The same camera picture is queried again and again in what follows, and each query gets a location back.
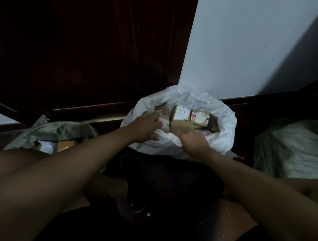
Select person's right hand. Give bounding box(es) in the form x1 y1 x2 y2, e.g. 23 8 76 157
175 129 212 157

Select person's left hand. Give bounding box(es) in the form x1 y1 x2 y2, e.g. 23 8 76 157
127 111 163 144

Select white bag with red print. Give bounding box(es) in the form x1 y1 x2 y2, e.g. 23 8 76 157
120 84 238 161

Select green woven sack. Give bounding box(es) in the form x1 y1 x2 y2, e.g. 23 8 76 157
4 115 99 155

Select grey woven sack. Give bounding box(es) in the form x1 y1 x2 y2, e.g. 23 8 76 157
253 119 318 180

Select person's left forearm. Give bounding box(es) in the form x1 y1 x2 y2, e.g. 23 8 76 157
0 126 133 241

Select person's right forearm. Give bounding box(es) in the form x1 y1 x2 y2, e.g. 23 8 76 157
202 149 318 241

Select person's right leg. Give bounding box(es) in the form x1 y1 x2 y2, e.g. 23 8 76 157
222 178 318 241

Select person's leg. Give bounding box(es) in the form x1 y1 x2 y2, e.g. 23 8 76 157
222 178 318 241
0 148 129 214

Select person's left leg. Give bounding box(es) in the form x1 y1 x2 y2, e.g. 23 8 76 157
0 148 129 214

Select dark brown wooden door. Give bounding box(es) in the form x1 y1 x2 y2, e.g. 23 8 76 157
165 0 199 87

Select black shorts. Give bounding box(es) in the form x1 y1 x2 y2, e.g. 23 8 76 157
37 196 139 241

